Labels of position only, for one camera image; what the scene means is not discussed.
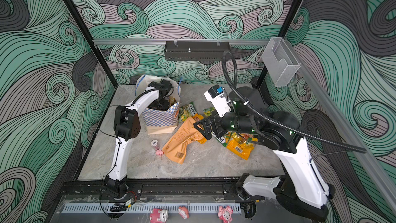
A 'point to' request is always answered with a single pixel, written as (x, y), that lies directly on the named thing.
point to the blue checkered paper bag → (157, 121)
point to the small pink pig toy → (159, 152)
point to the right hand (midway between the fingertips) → (205, 120)
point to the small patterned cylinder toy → (153, 142)
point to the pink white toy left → (158, 216)
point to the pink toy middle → (183, 212)
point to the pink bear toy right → (225, 213)
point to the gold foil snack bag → (171, 100)
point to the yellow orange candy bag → (198, 117)
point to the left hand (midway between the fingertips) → (160, 107)
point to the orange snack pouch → (176, 144)
